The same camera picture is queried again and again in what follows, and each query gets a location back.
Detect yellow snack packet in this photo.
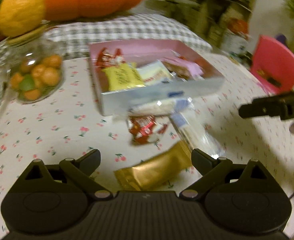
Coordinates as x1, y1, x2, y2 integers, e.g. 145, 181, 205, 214
103, 62, 145, 91

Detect red plastic chair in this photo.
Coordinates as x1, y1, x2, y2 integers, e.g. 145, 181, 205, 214
250, 35, 294, 94

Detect gold foil snack packet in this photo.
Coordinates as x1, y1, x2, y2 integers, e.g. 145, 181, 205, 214
114, 141, 192, 191

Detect red candy packet on cloth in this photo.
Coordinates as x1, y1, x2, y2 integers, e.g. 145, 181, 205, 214
127, 115, 170, 145

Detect white rice cracker packet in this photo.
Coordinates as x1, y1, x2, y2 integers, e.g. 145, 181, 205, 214
127, 98, 194, 116

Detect pink snack packet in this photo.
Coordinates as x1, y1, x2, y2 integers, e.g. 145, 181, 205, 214
160, 56, 204, 79

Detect pink cardboard box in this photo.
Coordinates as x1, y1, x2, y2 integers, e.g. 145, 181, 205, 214
89, 39, 224, 116

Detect cream white wafer packet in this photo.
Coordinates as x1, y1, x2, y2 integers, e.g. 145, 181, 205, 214
137, 60, 172, 86

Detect small red candy packet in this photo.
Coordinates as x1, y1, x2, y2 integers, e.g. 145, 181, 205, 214
95, 47, 125, 68

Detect wooden bookshelf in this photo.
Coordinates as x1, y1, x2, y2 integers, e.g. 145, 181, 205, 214
146, 0, 256, 46

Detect glass jar with kumquats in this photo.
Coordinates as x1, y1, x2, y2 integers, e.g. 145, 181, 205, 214
6, 24, 65, 104

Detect grey checkered cushion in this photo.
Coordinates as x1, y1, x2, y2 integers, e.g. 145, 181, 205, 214
0, 14, 212, 101

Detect large yellow citrus fruit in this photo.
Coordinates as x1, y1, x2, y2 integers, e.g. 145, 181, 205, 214
0, 0, 46, 37

